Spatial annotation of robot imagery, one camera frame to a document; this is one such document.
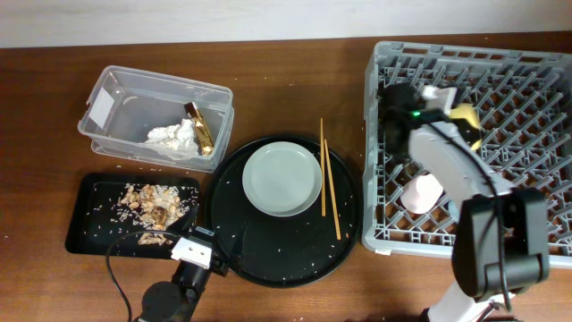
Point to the yellow bowl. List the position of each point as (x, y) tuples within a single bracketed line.
[(467, 120)]

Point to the grey plate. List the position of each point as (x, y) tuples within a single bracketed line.
[(282, 179)]

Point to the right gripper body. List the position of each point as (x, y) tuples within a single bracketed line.
[(401, 149)]

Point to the white tissue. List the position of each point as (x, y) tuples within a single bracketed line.
[(174, 141)]

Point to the clear plastic bin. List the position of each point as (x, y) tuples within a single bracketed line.
[(126, 104)]

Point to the food scraps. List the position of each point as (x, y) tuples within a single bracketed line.
[(153, 207)]

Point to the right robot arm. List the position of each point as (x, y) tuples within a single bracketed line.
[(501, 246)]

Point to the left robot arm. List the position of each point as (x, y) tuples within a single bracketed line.
[(177, 299)]

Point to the grey dishwasher rack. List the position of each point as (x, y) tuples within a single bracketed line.
[(523, 103)]

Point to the black rectangular tray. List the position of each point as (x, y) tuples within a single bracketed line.
[(95, 222)]

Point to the pink cup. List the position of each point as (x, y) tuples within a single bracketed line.
[(421, 193)]

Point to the brown snack wrapper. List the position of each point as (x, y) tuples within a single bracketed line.
[(201, 129)]

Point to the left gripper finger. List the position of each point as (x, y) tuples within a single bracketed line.
[(237, 249), (189, 221)]

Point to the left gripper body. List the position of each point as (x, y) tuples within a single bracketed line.
[(216, 264)]

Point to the wooden chopstick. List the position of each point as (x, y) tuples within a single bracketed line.
[(332, 191), (322, 166)]

